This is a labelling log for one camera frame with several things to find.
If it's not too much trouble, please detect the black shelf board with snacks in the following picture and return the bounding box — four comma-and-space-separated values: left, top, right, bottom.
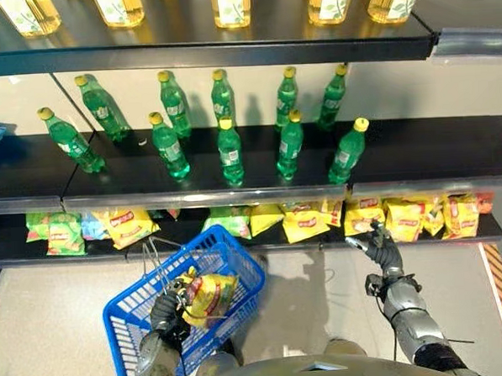
0, 188, 502, 270

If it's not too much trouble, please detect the green soda bottle yellow cap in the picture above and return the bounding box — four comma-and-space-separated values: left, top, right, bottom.
36, 103, 107, 177
272, 65, 301, 131
73, 71, 132, 145
209, 66, 238, 128
156, 68, 193, 140
273, 108, 307, 182
148, 109, 192, 183
314, 62, 352, 132
325, 116, 373, 186
215, 115, 246, 187

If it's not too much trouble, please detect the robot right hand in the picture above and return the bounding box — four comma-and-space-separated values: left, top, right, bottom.
344, 219, 404, 273

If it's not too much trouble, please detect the silver robot torso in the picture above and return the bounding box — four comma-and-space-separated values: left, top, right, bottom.
190, 330, 489, 376

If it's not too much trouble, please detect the clear plastic price rail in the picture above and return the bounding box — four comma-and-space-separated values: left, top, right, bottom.
429, 24, 502, 66

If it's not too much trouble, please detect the yellow snack bag red logo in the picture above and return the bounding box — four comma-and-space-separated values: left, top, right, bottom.
177, 262, 243, 331

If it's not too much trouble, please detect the blue plastic shopping basket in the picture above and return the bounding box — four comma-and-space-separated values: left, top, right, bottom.
98, 221, 272, 376

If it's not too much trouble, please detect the black shelf board with tea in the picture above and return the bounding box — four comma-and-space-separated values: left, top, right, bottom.
0, 0, 441, 82

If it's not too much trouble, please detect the green chips bag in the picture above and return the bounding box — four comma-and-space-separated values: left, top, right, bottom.
45, 210, 87, 257
201, 204, 254, 243
24, 211, 53, 244

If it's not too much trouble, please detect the light blue chips bag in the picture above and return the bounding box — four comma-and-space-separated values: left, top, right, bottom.
80, 209, 112, 242

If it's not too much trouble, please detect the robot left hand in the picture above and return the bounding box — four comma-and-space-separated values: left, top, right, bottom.
147, 278, 194, 341

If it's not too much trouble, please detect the black shelf board with soda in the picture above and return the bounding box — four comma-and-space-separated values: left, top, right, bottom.
0, 108, 502, 217

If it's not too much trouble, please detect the yellow chips bag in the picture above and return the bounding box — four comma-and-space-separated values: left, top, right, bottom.
383, 196, 428, 245
280, 200, 333, 246
440, 192, 483, 241
92, 205, 163, 252
419, 196, 447, 237
318, 199, 346, 229
249, 202, 288, 238
342, 196, 388, 237

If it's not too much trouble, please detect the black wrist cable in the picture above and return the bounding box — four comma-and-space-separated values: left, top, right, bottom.
363, 270, 424, 316

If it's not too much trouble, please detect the orange chips bag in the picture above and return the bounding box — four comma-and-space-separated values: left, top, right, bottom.
473, 190, 497, 217

